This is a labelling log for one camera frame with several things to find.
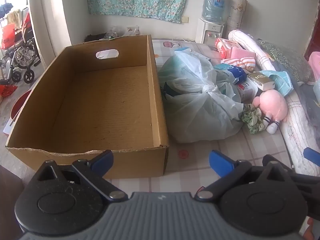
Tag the rolled printed mat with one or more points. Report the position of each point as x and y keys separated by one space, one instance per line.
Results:
x=236 y=12

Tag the green white scrunchie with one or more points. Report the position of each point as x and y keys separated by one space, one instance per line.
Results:
x=252 y=120

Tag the beige wall socket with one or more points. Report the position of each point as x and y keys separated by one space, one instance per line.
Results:
x=184 y=19

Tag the pink and blue quilt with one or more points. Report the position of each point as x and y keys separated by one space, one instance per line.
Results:
x=315 y=65

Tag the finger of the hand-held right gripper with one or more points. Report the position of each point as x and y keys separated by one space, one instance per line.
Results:
x=311 y=153
x=308 y=182

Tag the white thin plastic bag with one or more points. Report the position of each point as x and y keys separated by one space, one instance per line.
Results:
x=131 y=31

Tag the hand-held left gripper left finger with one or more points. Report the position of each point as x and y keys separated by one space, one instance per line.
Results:
x=103 y=158

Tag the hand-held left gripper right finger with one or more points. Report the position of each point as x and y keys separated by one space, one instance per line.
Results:
x=221 y=163

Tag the beige hanging towel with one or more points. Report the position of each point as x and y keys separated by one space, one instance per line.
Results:
x=14 y=17

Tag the pink knitted cloth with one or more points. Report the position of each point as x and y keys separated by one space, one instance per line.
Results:
x=242 y=53

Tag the brown cardboard box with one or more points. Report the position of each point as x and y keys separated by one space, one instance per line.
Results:
x=100 y=100

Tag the blue white plastic packet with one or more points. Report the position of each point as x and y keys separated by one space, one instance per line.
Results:
x=232 y=73

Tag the pink wet wipes pack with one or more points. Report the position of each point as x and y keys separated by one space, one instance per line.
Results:
x=225 y=46

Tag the black plastic bag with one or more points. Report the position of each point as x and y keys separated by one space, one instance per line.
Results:
x=96 y=37

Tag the grey leaf-print pillow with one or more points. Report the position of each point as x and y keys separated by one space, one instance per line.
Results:
x=287 y=57

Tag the red hanging plastic bag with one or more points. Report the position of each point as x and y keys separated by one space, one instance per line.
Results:
x=7 y=37

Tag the gold cardboard box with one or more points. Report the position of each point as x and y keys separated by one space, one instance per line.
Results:
x=260 y=80

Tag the folding wheelchair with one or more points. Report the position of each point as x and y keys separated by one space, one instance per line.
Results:
x=20 y=52

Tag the light blue knitted cloth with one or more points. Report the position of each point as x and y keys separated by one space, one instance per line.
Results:
x=282 y=82

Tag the grey blanket yellow prints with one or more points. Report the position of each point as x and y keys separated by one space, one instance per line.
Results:
x=310 y=97

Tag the white tied plastic bag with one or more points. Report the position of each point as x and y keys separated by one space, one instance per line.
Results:
x=200 y=110

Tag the orange striped sock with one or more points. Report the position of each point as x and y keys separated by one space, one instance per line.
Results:
x=248 y=63
x=230 y=62

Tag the white tissue packet red print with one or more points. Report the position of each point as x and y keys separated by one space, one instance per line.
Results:
x=247 y=91

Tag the pink plush toy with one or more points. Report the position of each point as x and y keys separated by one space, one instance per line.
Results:
x=272 y=105

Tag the blue water dispenser bottle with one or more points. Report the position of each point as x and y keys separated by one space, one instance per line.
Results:
x=212 y=7

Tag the red bag on floor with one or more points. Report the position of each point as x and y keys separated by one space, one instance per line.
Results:
x=8 y=91

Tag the dark red door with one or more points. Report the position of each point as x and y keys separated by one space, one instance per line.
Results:
x=313 y=42

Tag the red plastic basin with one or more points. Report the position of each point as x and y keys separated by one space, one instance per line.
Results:
x=20 y=105

